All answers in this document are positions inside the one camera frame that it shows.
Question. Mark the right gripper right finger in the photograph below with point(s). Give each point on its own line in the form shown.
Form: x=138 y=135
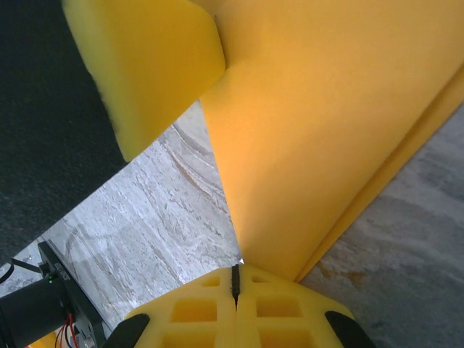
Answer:
x=308 y=315

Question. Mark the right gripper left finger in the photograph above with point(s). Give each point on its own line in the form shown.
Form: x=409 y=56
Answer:
x=217 y=290

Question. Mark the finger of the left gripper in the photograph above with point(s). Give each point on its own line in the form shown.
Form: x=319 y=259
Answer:
x=54 y=108

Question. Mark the orange paper sheet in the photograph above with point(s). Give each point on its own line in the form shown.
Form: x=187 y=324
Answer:
x=308 y=127

